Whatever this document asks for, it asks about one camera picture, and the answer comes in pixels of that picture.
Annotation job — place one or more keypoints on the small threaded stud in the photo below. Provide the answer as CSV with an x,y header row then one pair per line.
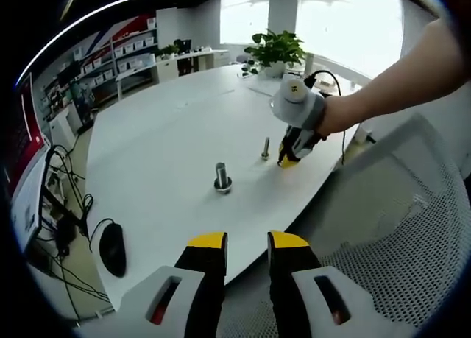
x,y
265,146

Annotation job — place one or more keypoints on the black monitor on stand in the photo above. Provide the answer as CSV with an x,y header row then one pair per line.
x,y
70,72

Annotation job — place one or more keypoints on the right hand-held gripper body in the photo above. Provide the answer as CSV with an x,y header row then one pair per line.
x,y
298,106

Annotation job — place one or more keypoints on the red screen monitor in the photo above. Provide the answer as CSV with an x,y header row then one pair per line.
x,y
27,132

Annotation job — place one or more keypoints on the white square cabinet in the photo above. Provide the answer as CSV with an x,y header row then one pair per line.
x,y
62,128

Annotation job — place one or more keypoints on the small green desk plant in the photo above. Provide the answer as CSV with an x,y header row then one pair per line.
x,y
169,51

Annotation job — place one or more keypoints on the white paper sheet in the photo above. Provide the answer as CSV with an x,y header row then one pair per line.
x,y
263,87

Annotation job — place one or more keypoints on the white low cabinet counter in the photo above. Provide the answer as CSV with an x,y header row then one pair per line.
x,y
198,58

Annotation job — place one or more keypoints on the large potted green plant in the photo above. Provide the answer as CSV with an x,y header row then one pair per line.
x,y
279,51

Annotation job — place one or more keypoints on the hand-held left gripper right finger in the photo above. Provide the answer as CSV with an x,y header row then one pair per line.
x,y
294,271

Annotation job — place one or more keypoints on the black computer mouse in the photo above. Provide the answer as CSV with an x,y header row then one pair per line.
x,y
112,249

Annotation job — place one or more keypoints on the small black desk monitor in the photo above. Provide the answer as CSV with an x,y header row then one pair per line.
x,y
185,45

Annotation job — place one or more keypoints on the large threaded stud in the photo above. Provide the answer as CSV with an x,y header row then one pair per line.
x,y
220,169

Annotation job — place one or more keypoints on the grey mesh office chair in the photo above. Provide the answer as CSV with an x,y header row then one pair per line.
x,y
386,224

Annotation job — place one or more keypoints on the person's right hand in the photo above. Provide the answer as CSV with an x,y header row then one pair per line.
x,y
338,115

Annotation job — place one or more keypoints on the white power adapter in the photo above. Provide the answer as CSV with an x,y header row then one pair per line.
x,y
366,134

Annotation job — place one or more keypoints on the white cylindrical bottle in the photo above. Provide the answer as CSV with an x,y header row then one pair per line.
x,y
310,63

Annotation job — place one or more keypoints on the white storage shelf unit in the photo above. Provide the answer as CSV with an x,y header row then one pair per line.
x,y
117,54

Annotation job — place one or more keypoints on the large steel washer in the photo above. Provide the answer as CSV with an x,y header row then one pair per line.
x,y
228,187
229,182

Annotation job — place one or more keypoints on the ceiling light strip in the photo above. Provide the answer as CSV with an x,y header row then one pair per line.
x,y
110,7

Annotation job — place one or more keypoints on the white desk with legs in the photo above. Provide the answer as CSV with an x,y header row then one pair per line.
x,y
136,71

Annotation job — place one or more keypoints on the glass bowl with plant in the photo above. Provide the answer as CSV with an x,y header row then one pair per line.
x,y
247,70

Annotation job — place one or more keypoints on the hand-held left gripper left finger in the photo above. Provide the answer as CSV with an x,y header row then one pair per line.
x,y
200,275

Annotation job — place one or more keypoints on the rows of white storage bins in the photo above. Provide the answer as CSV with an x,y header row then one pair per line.
x,y
129,47

